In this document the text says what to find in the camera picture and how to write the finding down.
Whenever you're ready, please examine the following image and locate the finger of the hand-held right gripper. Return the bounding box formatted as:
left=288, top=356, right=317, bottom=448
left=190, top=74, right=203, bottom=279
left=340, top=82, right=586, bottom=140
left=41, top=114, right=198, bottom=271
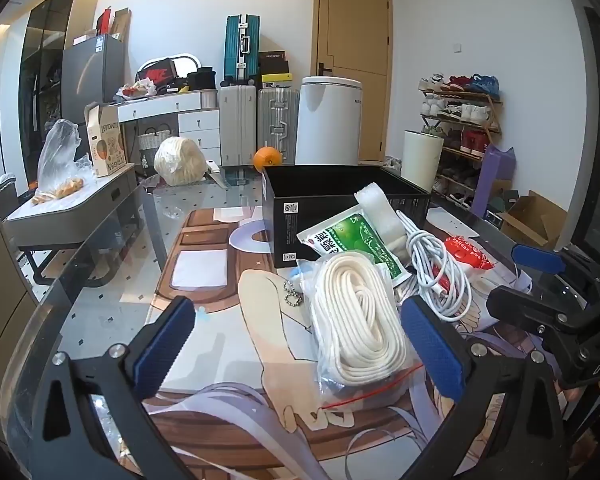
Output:
left=511, top=244, right=600, bottom=288
left=485, top=285, right=588, bottom=336

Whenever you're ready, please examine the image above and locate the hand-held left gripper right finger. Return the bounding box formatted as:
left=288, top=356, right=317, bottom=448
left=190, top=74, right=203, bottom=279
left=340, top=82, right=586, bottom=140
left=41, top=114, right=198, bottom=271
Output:
left=400, top=296, right=568, bottom=480

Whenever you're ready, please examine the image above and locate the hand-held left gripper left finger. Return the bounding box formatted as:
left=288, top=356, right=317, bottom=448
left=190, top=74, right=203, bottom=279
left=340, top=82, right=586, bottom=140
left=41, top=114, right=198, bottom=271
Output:
left=27, top=296, right=197, bottom=480

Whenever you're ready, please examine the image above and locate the red snack packet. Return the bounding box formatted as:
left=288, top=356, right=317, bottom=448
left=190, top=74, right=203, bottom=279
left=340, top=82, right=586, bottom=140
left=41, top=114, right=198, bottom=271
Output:
left=442, top=234, right=496, bottom=272

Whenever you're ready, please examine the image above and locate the zip bag of white laces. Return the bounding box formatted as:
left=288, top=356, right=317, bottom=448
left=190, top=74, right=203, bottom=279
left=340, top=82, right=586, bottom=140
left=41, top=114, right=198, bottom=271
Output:
left=296, top=249, right=426, bottom=411

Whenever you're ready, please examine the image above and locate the white cable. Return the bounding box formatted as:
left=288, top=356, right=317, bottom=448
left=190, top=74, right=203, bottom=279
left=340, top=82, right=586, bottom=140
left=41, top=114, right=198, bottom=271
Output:
left=395, top=210, right=473, bottom=322

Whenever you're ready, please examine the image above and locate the green printed packet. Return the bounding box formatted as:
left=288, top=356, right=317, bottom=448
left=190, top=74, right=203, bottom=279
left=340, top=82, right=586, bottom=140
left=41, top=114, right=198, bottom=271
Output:
left=297, top=204, right=412, bottom=285

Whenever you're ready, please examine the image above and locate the white foam wrap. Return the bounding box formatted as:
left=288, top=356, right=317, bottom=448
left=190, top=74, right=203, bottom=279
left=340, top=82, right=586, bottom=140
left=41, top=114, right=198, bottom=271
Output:
left=354, top=182, right=406, bottom=263

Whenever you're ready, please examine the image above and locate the black storage box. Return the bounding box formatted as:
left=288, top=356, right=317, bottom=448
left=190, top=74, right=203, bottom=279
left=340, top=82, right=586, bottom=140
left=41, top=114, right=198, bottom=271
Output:
left=261, top=164, right=431, bottom=269

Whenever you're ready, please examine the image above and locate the open brown cardboard box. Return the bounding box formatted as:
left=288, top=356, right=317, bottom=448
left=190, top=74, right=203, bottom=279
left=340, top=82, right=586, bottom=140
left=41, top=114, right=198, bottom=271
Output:
left=497, top=190, right=568, bottom=251

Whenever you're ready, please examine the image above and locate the purple bag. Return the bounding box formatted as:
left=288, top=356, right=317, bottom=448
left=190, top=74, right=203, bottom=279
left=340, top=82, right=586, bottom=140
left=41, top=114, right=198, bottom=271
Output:
left=472, top=144, right=516, bottom=216

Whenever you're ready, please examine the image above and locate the printed table mat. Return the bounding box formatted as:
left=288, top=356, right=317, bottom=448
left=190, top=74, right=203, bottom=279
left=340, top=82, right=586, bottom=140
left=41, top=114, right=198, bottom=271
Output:
left=145, top=205, right=571, bottom=480

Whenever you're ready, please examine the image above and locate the white cylinder appliance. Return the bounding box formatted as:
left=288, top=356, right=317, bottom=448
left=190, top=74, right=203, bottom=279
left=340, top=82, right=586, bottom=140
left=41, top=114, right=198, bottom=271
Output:
left=401, top=130, right=445, bottom=192

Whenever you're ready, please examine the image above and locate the grey side table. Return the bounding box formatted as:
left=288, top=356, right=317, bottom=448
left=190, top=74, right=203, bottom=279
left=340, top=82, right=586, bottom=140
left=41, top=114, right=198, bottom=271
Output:
left=2, top=162, right=143, bottom=286

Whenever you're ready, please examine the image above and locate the wooden shoe rack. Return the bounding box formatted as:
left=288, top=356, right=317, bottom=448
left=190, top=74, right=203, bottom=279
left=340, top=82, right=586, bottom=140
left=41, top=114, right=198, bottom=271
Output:
left=419, top=72, right=503, bottom=211

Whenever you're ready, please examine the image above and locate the white plastic bag bundle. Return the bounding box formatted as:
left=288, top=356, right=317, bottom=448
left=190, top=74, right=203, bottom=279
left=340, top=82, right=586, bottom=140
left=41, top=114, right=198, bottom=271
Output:
left=153, top=136, right=208, bottom=186

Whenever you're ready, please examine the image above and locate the group of shoes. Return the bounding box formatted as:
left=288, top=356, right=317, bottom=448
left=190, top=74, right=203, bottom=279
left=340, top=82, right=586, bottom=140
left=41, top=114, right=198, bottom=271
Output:
left=419, top=72, right=501, bottom=208

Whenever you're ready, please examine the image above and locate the wicker basket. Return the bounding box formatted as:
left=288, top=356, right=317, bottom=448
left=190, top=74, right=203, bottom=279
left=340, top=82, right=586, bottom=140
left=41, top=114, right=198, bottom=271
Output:
left=137, top=127, right=173, bottom=152

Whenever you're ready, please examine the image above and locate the printed cardboard box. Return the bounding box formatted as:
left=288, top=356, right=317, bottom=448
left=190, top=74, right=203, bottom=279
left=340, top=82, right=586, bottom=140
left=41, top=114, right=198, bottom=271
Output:
left=84, top=101, right=127, bottom=178

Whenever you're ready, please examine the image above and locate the clear plastic bag with snacks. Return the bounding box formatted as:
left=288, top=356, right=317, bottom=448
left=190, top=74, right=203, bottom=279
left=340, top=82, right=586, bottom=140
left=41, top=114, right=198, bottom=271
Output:
left=31, top=119, right=93, bottom=206

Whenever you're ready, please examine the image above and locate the orange fruit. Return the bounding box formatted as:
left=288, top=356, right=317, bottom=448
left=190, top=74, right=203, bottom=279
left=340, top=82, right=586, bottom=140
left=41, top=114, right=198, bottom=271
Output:
left=253, top=146, right=284, bottom=171

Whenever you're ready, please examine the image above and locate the white dresser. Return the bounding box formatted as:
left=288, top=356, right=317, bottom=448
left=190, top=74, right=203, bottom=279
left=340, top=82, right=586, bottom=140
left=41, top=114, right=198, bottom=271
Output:
left=117, top=89, right=222, bottom=168

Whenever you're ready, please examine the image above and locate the white suitcase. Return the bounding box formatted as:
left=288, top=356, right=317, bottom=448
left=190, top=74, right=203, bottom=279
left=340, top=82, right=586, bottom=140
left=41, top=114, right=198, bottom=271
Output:
left=218, top=84, right=257, bottom=167

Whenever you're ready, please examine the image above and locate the white tall appliance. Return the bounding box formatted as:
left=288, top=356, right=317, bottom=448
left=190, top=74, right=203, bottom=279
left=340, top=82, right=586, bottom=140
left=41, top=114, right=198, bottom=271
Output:
left=295, top=76, right=363, bottom=166

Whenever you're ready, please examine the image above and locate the silver suitcase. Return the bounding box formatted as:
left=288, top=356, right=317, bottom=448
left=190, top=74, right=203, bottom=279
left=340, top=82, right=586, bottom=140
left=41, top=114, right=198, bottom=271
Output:
left=256, top=87, right=301, bottom=166

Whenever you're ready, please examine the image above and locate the white bag with red food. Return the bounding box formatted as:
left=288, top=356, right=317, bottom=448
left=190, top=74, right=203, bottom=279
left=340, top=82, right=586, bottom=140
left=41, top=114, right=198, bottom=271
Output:
left=116, top=82, right=157, bottom=101

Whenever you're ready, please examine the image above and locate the wooden door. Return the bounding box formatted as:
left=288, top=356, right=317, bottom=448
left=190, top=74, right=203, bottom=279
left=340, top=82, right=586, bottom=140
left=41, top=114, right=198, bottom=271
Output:
left=314, top=0, right=395, bottom=163

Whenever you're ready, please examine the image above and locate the grey fridge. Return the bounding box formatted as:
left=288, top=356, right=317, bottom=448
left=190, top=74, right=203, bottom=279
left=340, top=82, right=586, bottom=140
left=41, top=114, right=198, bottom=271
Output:
left=61, top=34, right=127, bottom=111

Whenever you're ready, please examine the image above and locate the white oval mirror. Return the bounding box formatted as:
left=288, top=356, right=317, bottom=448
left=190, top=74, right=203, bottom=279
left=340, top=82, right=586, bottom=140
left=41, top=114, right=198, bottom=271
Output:
left=139, top=52, right=201, bottom=78

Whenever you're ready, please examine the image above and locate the dark glass wardrobe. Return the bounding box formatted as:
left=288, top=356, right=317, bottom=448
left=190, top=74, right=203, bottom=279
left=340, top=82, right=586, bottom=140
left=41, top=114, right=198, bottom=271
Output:
left=17, top=0, right=100, bottom=196

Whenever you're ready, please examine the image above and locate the dark flat box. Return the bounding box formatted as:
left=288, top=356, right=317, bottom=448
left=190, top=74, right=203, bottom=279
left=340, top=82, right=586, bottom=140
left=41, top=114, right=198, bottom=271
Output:
left=258, top=51, right=290, bottom=77

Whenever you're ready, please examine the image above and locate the teal suitcase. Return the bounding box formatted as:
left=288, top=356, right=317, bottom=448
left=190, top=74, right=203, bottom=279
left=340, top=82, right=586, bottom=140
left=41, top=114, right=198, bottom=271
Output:
left=223, top=14, right=261, bottom=86

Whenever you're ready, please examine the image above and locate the brown cardboard carton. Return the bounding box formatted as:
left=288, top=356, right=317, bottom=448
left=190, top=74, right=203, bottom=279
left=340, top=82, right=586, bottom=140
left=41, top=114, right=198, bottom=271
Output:
left=111, top=7, right=131, bottom=43

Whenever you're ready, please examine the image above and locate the silver ball chain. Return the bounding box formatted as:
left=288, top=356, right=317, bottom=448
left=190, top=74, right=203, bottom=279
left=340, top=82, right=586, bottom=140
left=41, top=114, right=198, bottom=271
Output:
left=282, top=279, right=305, bottom=311

